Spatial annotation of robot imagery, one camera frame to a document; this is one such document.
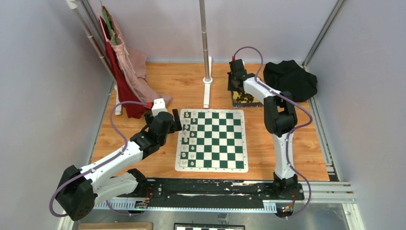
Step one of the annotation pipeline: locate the red cloth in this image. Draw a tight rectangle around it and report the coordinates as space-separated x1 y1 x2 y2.
99 16 147 119

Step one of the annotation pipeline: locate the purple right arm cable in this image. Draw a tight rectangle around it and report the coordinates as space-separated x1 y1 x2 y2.
232 46 314 220

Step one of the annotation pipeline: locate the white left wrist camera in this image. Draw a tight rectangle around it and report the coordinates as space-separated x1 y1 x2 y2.
151 98 168 117

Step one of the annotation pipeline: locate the white clothes rack pole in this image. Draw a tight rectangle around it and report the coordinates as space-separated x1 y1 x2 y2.
65 0 123 115

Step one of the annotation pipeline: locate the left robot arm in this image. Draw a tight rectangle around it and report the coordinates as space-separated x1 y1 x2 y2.
49 109 182 221

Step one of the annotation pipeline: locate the metal stand pole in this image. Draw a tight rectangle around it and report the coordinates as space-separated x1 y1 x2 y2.
199 0 211 84

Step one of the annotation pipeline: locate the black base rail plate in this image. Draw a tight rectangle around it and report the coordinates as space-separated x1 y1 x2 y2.
115 177 305 210

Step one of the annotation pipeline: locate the pink cloth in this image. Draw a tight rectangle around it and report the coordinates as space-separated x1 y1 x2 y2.
102 5 173 104

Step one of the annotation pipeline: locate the black cloth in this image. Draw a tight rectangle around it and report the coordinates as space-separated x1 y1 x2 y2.
263 60 318 102

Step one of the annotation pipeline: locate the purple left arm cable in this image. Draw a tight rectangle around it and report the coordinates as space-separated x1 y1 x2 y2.
48 101 153 219

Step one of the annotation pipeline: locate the white stand base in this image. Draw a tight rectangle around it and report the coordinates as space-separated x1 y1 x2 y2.
203 56 213 108

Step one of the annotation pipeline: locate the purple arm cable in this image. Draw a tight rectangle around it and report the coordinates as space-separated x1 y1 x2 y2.
48 101 153 219
232 46 314 220

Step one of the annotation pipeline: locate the green white chess board mat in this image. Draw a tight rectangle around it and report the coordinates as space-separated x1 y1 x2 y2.
175 109 248 173

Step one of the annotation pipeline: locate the decorated gold tin box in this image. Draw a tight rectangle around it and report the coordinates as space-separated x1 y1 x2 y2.
231 91 263 108

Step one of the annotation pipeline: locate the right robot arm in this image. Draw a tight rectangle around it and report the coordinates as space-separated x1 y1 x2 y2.
228 58 298 200

